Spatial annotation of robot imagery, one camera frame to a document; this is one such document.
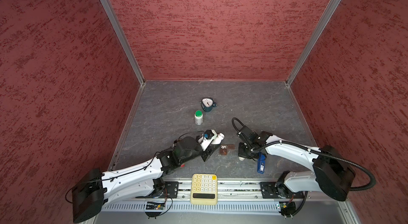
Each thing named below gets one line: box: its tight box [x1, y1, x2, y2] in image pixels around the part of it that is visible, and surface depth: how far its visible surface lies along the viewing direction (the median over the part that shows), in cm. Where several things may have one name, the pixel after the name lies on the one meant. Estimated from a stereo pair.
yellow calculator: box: [190, 173, 218, 206], surface depth 74 cm
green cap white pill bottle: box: [194, 109, 203, 126], surface depth 94 cm
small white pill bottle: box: [210, 132, 225, 145], surface depth 72 cm
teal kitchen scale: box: [199, 97, 218, 113], surface depth 105 cm
